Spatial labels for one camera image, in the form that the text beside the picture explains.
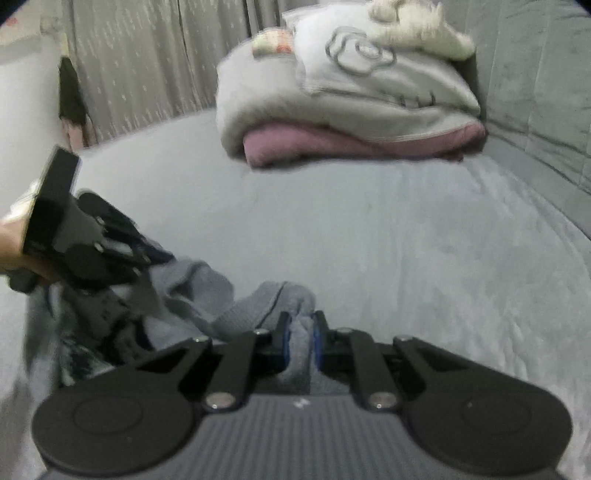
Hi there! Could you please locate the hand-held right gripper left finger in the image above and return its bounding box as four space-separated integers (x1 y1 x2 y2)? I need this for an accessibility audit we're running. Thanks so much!
135 311 293 413

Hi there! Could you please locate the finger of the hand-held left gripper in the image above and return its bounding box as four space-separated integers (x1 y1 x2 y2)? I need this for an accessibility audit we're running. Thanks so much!
76 191 175 278

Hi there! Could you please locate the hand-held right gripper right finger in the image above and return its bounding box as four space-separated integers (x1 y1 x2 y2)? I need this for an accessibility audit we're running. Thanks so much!
311 311 466 413

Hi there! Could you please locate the grey patterned knit sweater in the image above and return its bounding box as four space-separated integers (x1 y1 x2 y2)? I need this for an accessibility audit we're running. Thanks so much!
23 256 334 398

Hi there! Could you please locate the person's left hand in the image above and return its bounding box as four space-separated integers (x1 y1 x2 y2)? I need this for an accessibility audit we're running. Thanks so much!
0 220 62 283

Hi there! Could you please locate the bed with grey sheet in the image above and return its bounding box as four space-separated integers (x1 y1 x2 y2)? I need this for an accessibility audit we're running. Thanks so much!
0 111 591 480

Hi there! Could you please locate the grey dotted curtain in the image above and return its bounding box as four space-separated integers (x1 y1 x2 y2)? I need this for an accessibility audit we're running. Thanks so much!
60 0 298 141

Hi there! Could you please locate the folded light grey duvet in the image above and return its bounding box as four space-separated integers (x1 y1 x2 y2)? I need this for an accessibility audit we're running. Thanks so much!
215 30 483 158

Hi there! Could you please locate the pink pillow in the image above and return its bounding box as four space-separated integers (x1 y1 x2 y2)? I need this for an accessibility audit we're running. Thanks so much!
243 122 488 168

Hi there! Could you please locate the floral patterned cloth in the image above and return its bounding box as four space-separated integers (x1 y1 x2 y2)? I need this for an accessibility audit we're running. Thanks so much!
250 29 297 59

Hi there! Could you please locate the white pillow with outline print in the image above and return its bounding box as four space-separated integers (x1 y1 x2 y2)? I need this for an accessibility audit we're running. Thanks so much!
281 7 482 118

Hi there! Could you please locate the grey padded headboard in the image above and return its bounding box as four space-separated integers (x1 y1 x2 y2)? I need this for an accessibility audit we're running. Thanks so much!
462 0 591 229

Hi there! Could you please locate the white plush toy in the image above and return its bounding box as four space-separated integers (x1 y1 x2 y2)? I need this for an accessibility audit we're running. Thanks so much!
369 0 477 61

